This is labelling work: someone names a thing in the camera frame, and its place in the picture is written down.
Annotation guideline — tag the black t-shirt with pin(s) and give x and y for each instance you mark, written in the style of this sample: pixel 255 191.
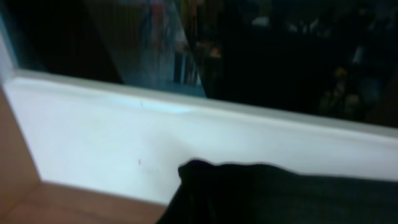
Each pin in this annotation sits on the black t-shirt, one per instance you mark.
pixel 265 194

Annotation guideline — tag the window frame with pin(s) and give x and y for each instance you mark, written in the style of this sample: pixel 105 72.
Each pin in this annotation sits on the window frame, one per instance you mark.
pixel 51 84

